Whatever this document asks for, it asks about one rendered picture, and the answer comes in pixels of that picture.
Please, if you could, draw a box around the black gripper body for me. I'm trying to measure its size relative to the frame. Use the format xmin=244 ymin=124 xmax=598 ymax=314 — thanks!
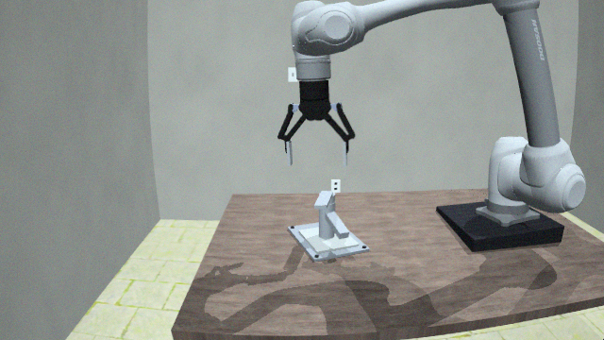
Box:
xmin=298 ymin=80 xmax=331 ymax=121

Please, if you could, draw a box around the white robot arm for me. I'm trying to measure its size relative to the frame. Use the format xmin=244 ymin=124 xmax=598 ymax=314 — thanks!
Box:
xmin=291 ymin=0 xmax=586 ymax=227

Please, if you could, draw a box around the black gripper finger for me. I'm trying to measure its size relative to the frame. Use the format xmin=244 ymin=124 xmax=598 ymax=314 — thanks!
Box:
xmin=277 ymin=103 xmax=311 ymax=166
xmin=317 ymin=102 xmax=356 ymax=166

